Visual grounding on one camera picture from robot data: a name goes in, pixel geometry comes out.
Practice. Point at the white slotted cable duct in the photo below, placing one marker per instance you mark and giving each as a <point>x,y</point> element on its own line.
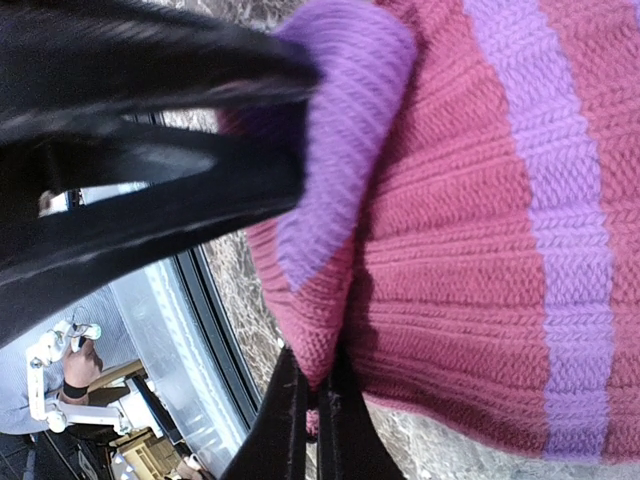
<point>176,321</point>

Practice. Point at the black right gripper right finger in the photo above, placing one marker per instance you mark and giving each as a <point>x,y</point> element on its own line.
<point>348,444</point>

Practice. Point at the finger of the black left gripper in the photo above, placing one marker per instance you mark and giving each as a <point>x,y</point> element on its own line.
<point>89,193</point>

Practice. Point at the maroon purple orange sock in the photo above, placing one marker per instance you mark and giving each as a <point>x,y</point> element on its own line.
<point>469,230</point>

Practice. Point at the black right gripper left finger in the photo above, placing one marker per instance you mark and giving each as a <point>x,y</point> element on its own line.
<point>275,448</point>

